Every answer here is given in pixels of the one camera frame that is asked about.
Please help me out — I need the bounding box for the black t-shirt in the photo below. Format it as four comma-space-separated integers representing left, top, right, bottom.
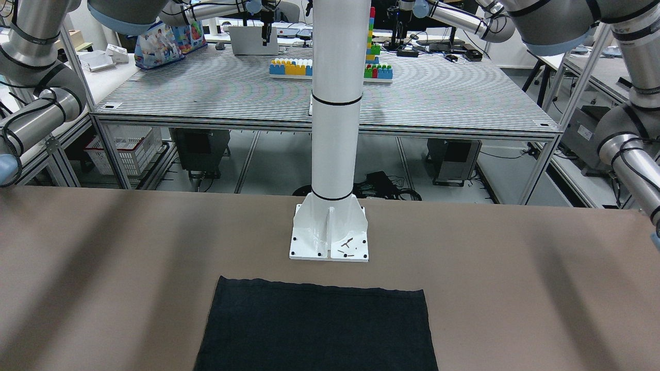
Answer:
194, 277, 438, 370

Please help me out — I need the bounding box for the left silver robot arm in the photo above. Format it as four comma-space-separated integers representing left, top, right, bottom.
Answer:
502, 1, 659, 246

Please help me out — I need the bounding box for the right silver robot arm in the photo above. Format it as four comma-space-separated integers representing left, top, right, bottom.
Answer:
2, 1, 87, 188

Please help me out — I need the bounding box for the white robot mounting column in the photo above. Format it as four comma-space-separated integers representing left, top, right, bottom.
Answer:
289, 1, 371, 262

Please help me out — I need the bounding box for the colourful toy block tower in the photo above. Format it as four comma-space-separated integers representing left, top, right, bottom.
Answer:
363, 7, 393, 83

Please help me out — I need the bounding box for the colourful toy block row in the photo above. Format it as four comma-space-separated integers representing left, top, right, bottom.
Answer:
269, 58, 313, 78

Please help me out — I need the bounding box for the striped aluminium workbench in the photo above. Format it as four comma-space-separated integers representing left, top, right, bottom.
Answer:
93, 47, 562, 205

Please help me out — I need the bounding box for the grey computer under bench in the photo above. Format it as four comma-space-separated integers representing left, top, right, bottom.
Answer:
425, 138, 482, 187

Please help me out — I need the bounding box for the black computer under bench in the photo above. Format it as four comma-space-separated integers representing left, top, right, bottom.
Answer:
169, 128, 230, 179

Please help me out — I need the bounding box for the white plastic basket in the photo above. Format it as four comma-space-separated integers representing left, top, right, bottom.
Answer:
84, 125, 162, 176

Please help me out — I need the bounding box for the colourful printed bag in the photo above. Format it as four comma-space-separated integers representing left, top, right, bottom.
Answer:
134, 22, 207, 70

